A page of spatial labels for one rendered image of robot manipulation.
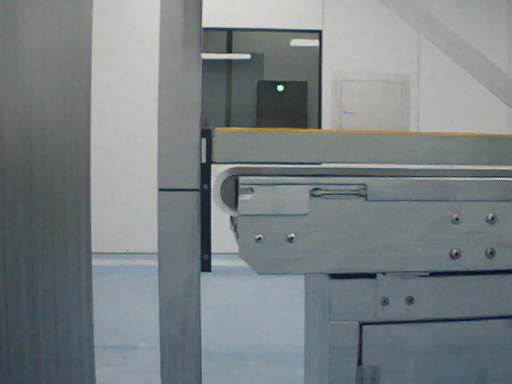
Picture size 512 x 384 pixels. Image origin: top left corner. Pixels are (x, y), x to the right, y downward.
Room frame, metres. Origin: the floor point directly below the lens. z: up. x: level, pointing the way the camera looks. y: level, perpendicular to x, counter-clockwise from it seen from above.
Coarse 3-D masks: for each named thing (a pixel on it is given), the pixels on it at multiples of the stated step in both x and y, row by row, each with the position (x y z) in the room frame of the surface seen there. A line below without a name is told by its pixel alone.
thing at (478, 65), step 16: (384, 0) 0.73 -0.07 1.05; (400, 0) 0.72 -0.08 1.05; (416, 0) 0.71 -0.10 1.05; (400, 16) 0.72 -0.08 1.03; (416, 16) 0.71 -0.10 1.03; (432, 16) 0.70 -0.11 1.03; (432, 32) 0.70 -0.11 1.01; (448, 32) 0.69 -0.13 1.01; (448, 48) 0.69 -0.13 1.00; (464, 48) 0.69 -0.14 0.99; (464, 64) 0.69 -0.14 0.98; (480, 64) 0.68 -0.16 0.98; (480, 80) 0.68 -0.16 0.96; (496, 80) 0.67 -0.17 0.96; (496, 96) 0.67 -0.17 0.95
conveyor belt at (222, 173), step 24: (240, 168) 0.70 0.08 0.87; (264, 168) 0.71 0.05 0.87; (288, 168) 0.71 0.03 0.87; (312, 168) 0.71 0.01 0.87; (336, 168) 0.72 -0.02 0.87; (360, 168) 0.72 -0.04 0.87; (384, 168) 0.73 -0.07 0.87; (408, 168) 0.73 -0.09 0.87; (432, 168) 0.73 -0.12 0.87; (456, 168) 0.76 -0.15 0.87; (480, 168) 0.80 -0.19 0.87; (504, 168) 0.83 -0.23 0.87; (216, 192) 0.70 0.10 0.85
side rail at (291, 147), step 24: (216, 144) 0.68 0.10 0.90; (240, 144) 0.69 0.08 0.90; (264, 144) 0.69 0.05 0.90; (288, 144) 0.69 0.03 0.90; (312, 144) 0.70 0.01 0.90; (336, 144) 0.70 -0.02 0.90; (360, 144) 0.71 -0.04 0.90; (384, 144) 0.71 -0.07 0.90; (408, 144) 0.71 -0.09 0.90; (432, 144) 0.72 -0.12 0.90; (456, 144) 0.72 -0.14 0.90; (480, 144) 0.73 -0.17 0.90; (504, 144) 0.73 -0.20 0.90
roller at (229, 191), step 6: (228, 180) 0.70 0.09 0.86; (234, 180) 0.70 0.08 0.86; (222, 186) 0.70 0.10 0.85; (228, 186) 0.70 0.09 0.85; (234, 186) 0.70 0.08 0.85; (222, 192) 0.69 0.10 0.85; (228, 192) 0.70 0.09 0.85; (234, 192) 0.70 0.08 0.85; (222, 198) 0.69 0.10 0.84; (228, 198) 0.70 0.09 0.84; (234, 198) 0.70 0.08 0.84; (228, 204) 0.70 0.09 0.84; (234, 204) 0.70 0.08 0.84
